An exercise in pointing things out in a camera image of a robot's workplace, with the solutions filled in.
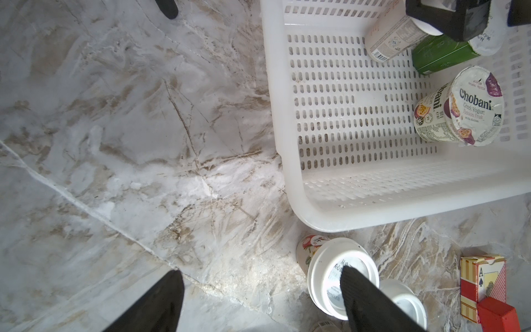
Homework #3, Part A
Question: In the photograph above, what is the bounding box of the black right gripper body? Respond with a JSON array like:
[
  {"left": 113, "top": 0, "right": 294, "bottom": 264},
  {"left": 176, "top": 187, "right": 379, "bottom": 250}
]
[{"left": 405, "top": 0, "right": 491, "bottom": 42}]

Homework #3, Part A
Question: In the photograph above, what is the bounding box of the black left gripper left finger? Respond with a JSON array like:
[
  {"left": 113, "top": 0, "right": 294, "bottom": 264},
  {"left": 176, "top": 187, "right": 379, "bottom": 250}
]
[{"left": 105, "top": 270, "right": 185, "bottom": 332}]

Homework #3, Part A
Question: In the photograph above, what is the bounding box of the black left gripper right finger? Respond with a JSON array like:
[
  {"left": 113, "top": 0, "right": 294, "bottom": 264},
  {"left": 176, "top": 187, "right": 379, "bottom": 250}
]
[{"left": 340, "top": 266, "right": 424, "bottom": 332}]

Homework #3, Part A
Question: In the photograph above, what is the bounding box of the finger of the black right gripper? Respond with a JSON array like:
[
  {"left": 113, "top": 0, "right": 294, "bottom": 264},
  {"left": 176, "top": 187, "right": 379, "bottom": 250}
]
[{"left": 507, "top": 0, "right": 531, "bottom": 27}]

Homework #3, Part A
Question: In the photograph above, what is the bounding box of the white lid yogurt cup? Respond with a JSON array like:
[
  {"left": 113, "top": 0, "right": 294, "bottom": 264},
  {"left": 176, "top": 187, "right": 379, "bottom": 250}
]
[
  {"left": 296, "top": 235, "right": 380, "bottom": 320},
  {"left": 365, "top": 0, "right": 443, "bottom": 63},
  {"left": 309, "top": 320, "right": 342, "bottom": 332},
  {"left": 380, "top": 279, "right": 427, "bottom": 330}
]

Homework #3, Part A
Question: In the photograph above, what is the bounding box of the green yogurt cup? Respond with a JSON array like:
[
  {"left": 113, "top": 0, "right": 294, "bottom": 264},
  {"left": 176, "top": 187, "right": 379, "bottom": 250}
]
[{"left": 412, "top": 1, "right": 507, "bottom": 75}]

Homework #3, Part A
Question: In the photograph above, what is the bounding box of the Chobani yogurt cup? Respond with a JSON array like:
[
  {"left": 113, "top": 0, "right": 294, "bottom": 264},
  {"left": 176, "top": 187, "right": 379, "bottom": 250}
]
[{"left": 413, "top": 66, "right": 505, "bottom": 147}]

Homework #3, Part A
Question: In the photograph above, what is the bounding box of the white plastic basket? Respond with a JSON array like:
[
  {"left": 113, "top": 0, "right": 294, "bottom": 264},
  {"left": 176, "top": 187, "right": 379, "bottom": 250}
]
[{"left": 261, "top": 1, "right": 530, "bottom": 232}]

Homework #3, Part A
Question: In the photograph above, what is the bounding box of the playing card box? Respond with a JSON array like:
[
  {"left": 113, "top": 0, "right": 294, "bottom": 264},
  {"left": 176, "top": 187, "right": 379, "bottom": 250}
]
[{"left": 460, "top": 255, "right": 507, "bottom": 324}]

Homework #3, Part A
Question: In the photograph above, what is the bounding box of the black perforated music stand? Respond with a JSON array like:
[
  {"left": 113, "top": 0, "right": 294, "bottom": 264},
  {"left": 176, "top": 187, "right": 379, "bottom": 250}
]
[{"left": 156, "top": 0, "right": 179, "bottom": 20}]

